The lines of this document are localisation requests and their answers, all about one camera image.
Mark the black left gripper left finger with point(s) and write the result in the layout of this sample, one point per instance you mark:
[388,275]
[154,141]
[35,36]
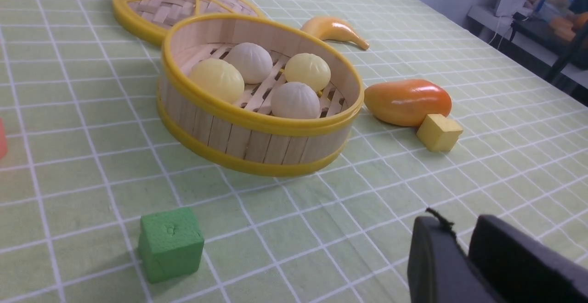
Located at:
[439,270]

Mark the yellow plastic banana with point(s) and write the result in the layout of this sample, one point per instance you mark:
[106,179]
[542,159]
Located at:
[328,28]

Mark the white bun front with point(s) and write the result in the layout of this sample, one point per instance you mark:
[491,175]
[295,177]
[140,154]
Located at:
[252,61]

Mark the yellow foam cube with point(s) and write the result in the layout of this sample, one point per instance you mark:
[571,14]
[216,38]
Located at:
[439,133]

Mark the green checkered tablecloth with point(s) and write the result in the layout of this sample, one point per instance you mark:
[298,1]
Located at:
[88,156]

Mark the side table with clutter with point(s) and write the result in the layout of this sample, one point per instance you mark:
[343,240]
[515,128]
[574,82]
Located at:
[548,37]

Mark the white bun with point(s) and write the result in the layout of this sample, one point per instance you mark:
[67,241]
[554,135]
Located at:
[295,100]
[252,61]

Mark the orange plastic mango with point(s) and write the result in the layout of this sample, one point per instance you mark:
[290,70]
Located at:
[406,103]

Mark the green foam cube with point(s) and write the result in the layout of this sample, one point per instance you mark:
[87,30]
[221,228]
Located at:
[170,244]

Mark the woven bamboo steamer lid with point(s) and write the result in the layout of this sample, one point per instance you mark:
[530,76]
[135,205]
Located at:
[150,20]

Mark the bamboo steamer tray yellow rim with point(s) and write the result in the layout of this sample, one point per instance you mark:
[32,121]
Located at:
[244,138]

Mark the red foam cube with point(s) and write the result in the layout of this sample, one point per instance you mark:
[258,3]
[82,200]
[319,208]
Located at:
[3,140]

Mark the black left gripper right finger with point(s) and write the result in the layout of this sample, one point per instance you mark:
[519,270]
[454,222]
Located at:
[521,269]

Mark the yellow bun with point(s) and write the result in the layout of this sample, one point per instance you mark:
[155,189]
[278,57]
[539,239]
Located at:
[309,69]
[218,78]

